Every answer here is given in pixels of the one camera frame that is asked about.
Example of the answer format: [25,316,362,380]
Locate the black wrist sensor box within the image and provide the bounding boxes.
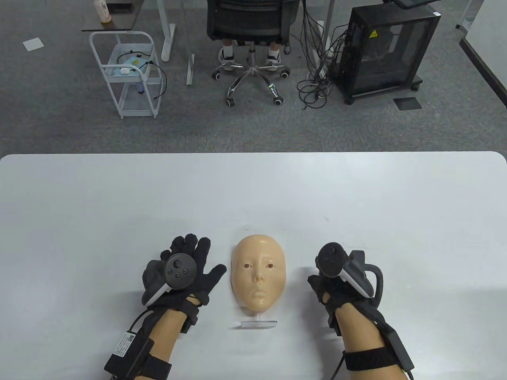
[104,332,155,376]
[382,331,415,372]

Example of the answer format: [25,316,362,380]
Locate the black left wrist sensor box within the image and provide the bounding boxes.
[104,332,155,376]

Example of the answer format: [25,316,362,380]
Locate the person's right forearm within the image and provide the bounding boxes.
[335,303,408,380]

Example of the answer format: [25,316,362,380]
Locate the black right forearm strap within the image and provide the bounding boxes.
[343,348,400,371]

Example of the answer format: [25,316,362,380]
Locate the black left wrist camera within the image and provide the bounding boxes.
[180,305,200,333]

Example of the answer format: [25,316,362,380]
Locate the black right glove cable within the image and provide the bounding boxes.
[329,350,346,380]

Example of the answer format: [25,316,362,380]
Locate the person's right hand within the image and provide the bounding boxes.
[307,257,384,328]

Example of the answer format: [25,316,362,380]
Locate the black glove cable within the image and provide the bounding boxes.
[329,350,346,380]
[126,309,153,333]

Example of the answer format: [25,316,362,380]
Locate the black right wrist sensor box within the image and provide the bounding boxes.
[382,331,415,372]

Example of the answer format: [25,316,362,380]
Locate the white pink bottle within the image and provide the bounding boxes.
[92,0,112,23]

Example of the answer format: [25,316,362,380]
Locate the black left hand controller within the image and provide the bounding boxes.
[142,253,198,305]

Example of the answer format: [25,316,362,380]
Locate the black cable on cart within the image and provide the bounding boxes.
[117,49,168,100]

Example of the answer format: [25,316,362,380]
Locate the black forearm strap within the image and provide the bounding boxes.
[141,354,173,380]
[343,348,400,371]

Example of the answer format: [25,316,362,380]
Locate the black left forearm strap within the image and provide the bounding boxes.
[141,354,173,380]

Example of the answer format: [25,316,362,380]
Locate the white rolling cart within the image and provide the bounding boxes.
[89,31,164,119]

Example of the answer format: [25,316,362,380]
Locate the black cable bundle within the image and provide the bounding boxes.
[296,0,351,110]

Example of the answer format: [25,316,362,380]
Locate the black left glove cable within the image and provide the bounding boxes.
[126,309,153,333]

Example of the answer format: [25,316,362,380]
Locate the light blue box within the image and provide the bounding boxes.
[105,55,153,78]

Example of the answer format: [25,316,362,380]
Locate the black office chair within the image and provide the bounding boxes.
[206,0,298,107]

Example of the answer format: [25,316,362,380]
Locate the beige mannequin face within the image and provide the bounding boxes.
[231,234,286,329]

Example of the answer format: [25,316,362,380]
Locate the person's left hand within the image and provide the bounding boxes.
[154,234,227,317]

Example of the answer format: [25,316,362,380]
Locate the white desk leg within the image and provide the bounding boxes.
[322,0,335,54]
[156,0,177,62]

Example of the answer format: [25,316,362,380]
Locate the dark brown table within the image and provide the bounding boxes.
[81,0,147,32]

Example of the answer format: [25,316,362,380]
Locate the black hand controller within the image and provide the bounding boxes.
[142,253,198,305]
[316,242,384,299]

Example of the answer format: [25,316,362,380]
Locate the black computer cabinet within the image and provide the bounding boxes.
[333,3,442,105]

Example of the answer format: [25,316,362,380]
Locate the person's left forearm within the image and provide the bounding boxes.
[149,307,198,367]

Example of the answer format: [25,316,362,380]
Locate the black right hand controller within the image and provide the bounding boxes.
[316,242,384,299]

